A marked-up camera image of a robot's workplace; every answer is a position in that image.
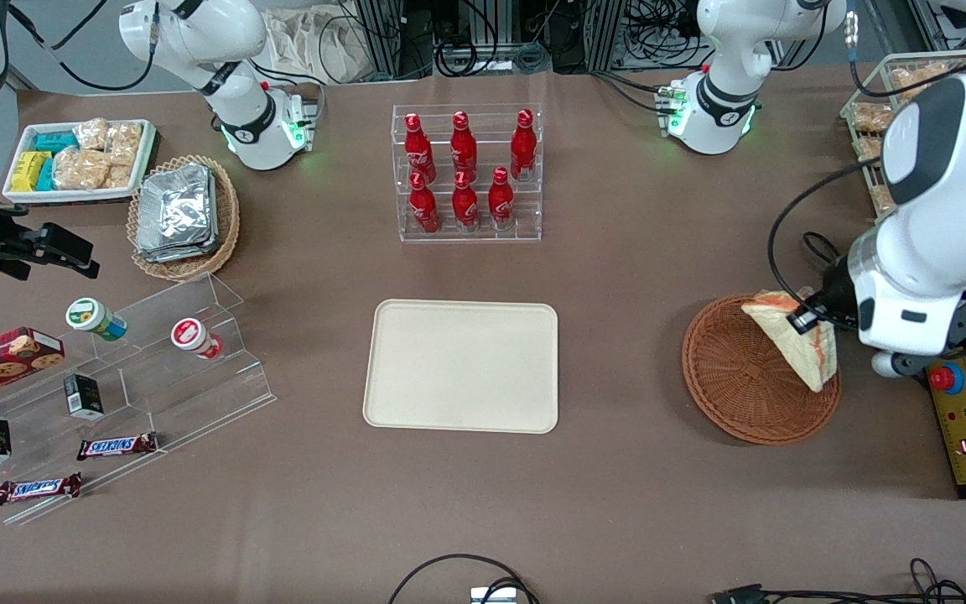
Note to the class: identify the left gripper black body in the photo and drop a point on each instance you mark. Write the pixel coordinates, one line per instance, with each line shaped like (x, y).
(836, 298)

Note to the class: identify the triangular sandwich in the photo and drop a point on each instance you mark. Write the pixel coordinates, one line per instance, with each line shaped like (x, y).
(802, 356)

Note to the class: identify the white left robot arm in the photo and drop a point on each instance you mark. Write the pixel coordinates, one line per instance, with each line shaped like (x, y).
(944, 210)

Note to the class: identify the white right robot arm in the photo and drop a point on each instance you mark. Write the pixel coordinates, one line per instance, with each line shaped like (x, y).
(198, 38)

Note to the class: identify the white rectangular snack tray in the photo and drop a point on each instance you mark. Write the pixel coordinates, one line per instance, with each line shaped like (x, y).
(22, 195)

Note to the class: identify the round brown wicker basket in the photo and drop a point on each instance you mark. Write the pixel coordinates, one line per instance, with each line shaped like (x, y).
(734, 394)

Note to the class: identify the oval tan wicker basket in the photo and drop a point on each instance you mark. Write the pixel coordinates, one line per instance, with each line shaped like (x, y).
(227, 226)

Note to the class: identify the cream rectangular tray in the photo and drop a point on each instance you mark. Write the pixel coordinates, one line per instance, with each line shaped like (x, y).
(462, 367)

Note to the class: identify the green lid cup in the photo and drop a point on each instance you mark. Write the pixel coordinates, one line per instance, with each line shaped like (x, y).
(93, 317)

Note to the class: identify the teal snack pack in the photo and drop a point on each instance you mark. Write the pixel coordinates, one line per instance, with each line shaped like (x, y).
(55, 141)
(46, 176)

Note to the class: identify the clear rice cracker bag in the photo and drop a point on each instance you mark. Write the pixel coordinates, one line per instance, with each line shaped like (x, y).
(125, 143)
(90, 134)
(80, 168)
(118, 176)

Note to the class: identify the yellow snack pack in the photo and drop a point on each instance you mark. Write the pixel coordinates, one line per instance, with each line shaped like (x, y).
(28, 170)

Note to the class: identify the silver foil pouch stack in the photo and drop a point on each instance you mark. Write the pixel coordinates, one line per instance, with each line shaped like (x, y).
(174, 210)

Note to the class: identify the red lid cup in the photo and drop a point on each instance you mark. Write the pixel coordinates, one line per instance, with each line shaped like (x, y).
(191, 335)

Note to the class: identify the clear acrylic stepped display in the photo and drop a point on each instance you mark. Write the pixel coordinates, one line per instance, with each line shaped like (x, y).
(156, 394)

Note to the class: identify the Snickers chocolate bar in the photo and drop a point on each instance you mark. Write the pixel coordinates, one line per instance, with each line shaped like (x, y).
(37, 488)
(116, 446)

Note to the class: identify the beige cloth bag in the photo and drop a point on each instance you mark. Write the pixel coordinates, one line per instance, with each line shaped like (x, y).
(307, 42)

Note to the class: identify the red cola bottle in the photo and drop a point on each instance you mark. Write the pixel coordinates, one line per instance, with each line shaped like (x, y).
(465, 205)
(464, 144)
(501, 203)
(523, 144)
(418, 147)
(425, 208)

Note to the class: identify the clear acrylic bottle rack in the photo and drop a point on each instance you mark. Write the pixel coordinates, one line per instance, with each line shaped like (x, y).
(483, 237)

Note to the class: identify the small silver device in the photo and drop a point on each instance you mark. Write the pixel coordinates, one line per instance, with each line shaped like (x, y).
(493, 596)

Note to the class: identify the aluminium frame post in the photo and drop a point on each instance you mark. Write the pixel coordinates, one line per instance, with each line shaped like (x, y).
(382, 38)
(609, 33)

